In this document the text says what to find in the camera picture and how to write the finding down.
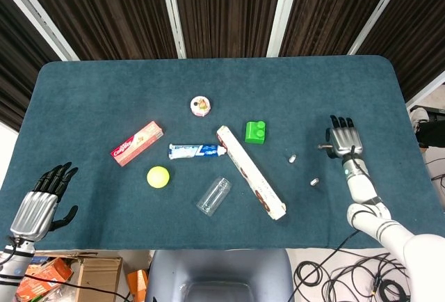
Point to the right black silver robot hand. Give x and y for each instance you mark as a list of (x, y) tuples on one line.
[(346, 140)]

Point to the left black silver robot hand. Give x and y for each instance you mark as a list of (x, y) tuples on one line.
[(34, 213)]

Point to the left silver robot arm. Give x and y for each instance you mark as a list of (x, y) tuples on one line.
[(12, 263)]

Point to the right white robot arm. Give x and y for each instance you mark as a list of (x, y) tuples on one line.
[(361, 187)]

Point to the large orange package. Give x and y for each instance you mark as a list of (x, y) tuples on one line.
[(48, 274)]

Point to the black bag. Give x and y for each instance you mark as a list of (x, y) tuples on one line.
[(431, 131)]

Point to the brown cardboard box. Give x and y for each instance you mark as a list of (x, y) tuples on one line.
[(101, 274)]

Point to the green toy building block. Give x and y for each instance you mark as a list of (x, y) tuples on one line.
[(255, 132)]

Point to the white cling film box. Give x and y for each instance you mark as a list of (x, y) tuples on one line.
[(248, 169)]

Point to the small orange package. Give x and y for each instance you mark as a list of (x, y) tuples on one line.
[(137, 281)]

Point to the red Colgate toothpaste box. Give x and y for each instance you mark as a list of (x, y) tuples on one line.
[(137, 143)]

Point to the yellow tennis ball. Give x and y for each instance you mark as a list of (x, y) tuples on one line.
[(158, 176)]

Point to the dark brown slatted panel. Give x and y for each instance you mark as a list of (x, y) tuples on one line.
[(229, 9), (417, 20), (104, 9), (17, 55), (333, 9)]

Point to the clear plastic jar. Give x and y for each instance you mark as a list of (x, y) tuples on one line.
[(213, 196)]

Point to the teal tablecloth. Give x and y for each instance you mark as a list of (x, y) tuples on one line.
[(104, 83)]

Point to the blue white toothpaste tube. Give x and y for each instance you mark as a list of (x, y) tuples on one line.
[(194, 151)]

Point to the grey blue chair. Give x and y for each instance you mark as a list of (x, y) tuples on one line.
[(222, 270)]

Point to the white partition frame post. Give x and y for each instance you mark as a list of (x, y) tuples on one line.
[(426, 93), (284, 13), (172, 13), (38, 20), (379, 11)]

